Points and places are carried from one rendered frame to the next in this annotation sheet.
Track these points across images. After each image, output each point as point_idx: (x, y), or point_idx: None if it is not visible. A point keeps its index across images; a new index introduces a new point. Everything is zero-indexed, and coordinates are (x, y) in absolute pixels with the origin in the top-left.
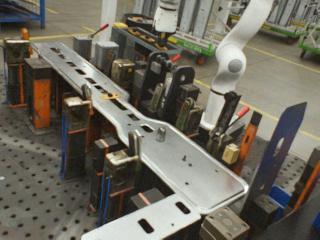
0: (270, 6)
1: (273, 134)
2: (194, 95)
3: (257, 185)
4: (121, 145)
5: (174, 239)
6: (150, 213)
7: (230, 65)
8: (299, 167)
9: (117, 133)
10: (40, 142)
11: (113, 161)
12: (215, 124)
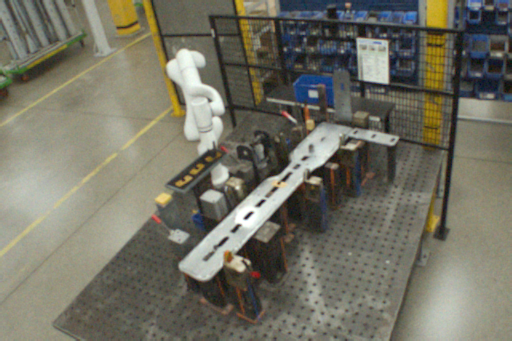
0: None
1: (349, 81)
2: None
3: (346, 102)
4: None
5: None
6: (366, 137)
7: (222, 125)
8: (226, 149)
9: (319, 165)
10: (298, 262)
11: (355, 146)
12: (222, 171)
